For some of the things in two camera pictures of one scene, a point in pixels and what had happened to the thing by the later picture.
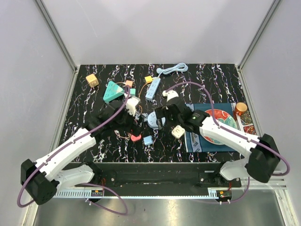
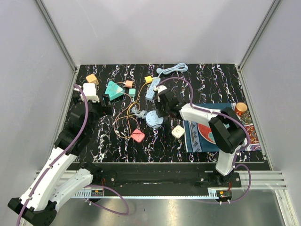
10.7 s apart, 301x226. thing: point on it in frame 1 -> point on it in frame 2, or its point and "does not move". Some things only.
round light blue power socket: [152, 120] does not move
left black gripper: [132, 127] -> [106, 109]
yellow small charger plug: [148, 79] does not move
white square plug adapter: [178, 132] does not move
